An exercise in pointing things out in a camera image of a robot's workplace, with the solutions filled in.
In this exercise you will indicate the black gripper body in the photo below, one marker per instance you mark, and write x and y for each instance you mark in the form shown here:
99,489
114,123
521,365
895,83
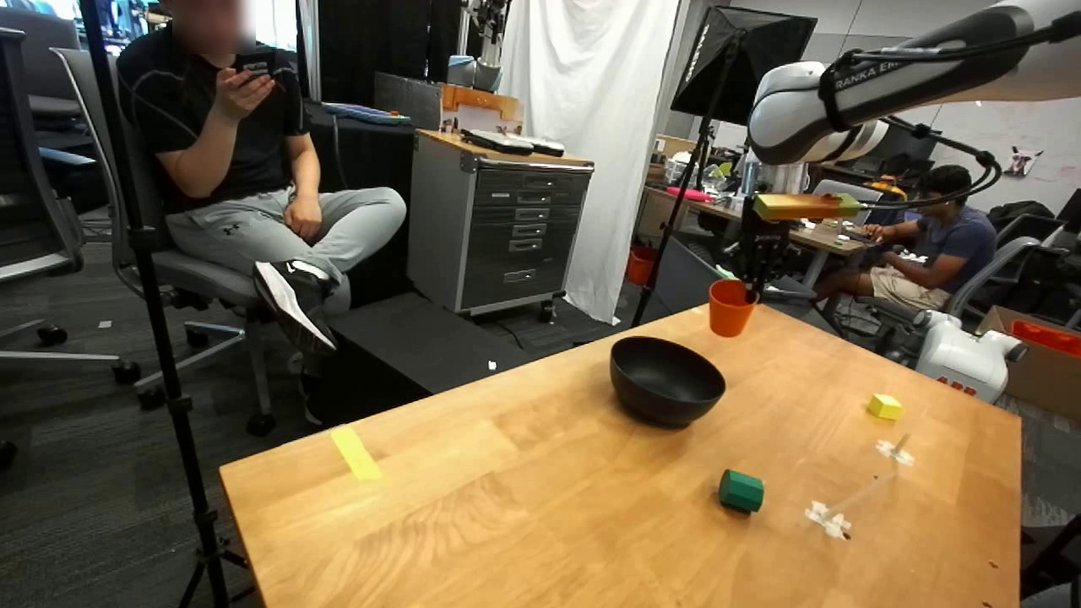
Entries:
760,243

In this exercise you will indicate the orange plastic cup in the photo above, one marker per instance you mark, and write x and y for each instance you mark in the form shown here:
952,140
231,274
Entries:
730,308

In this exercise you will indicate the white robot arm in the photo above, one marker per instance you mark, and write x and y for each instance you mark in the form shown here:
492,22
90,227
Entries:
900,72

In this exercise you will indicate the black bowl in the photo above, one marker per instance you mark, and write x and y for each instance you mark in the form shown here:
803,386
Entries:
665,383

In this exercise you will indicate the cardboard box red contents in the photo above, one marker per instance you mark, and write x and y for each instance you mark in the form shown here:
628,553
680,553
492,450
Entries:
1049,365

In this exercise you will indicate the cluttered wooden desk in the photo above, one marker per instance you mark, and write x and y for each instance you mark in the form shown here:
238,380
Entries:
812,238

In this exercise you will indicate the black light stand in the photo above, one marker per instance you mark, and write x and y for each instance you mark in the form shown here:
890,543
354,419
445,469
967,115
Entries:
676,226

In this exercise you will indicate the yellow block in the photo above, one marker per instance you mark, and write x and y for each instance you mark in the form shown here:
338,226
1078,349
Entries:
887,408

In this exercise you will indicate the black softbox light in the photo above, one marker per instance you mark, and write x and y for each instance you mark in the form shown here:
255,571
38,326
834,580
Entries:
730,57

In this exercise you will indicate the seated man blue shirt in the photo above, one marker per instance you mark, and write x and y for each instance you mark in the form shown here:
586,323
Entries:
952,247

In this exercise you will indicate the white curtain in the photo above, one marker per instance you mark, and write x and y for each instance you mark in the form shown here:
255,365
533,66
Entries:
594,123

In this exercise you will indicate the green octagonal block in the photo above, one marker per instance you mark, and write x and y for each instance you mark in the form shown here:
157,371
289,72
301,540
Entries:
743,490

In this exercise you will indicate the white rounded plastic casing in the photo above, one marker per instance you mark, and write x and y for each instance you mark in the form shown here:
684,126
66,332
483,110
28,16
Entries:
962,360

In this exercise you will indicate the grey drawer cabinet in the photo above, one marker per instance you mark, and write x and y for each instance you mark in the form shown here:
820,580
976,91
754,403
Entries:
494,226

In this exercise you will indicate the flat grey keyboard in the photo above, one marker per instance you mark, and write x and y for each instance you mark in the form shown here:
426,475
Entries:
511,140

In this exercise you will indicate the orange white cardboard box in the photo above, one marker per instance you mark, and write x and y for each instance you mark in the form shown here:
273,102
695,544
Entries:
477,110

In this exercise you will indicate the blue flat pad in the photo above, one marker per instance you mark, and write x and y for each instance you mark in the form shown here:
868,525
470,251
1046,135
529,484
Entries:
365,112

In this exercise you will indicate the yellow tape strip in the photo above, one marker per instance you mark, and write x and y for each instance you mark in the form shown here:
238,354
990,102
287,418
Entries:
358,453

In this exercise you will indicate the seated man black shirt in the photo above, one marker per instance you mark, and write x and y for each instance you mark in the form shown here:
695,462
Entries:
225,172

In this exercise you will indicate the black smartphone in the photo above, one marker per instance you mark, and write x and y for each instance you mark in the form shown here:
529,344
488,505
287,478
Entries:
253,66

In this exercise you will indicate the grey swivel office chair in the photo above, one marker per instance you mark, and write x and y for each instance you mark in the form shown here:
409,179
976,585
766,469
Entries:
172,273

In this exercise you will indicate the black stand pole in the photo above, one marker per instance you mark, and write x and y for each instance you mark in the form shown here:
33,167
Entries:
148,247

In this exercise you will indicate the dark office chair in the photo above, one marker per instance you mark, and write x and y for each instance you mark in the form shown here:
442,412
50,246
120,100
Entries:
36,172

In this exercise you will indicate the wrist camera wooden mount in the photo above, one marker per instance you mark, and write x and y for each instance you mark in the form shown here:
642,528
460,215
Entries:
807,207

